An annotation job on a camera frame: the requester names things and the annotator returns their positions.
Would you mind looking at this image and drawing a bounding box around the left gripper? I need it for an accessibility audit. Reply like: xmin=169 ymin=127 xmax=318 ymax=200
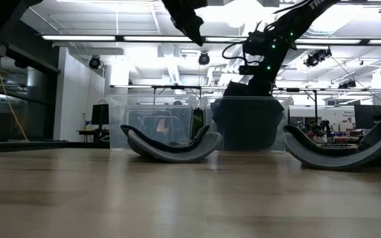
xmin=162 ymin=0 xmax=208 ymax=47

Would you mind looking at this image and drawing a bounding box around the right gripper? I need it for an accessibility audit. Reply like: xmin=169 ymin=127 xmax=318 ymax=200
xmin=248 ymin=54 xmax=279 ymax=97

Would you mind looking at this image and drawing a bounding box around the dark blue fabric hat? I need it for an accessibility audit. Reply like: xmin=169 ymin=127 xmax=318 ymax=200
xmin=210 ymin=81 xmax=286 ymax=151

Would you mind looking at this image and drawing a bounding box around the black ceiling spotlight cluster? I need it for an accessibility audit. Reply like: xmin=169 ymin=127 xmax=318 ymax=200
xmin=303 ymin=47 xmax=333 ymax=68
xmin=337 ymin=79 xmax=357 ymax=89

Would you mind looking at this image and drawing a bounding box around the clear plastic bin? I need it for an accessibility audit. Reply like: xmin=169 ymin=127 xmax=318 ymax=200
xmin=199 ymin=95 xmax=294 ymax=153
xmin=106 ymin=94 xmax=198 ymax=152

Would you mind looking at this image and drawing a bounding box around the small green houseplant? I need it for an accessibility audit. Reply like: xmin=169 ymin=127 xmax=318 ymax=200
xmin=304 ymin=122 xmax=317 ymax=139

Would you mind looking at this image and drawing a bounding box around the black computer monitor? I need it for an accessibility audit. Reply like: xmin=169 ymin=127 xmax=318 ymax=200
xmin=91 ymin=104 xmax=110 ymax=130
xmin=354 ymin=104 xmax=381 ymax=130

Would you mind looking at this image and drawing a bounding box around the dark office desk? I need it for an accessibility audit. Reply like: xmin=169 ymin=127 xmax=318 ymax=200
xmin=76 ymin=128 xmax=110 ymax=143

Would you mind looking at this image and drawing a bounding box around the black metal rig frame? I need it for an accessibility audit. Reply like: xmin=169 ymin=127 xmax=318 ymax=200
xmin=271 ymin=87 xmax=375 ymax=128

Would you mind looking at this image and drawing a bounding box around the black aluminium table frame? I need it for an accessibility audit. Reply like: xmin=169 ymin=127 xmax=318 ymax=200
xmin=0 ymin=140 xmax=112 ymax=153

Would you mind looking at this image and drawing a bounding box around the yellow hanging cable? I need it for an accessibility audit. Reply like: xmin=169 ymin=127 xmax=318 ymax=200
xmin=0 ymin=54 xmax=28 ymax=140

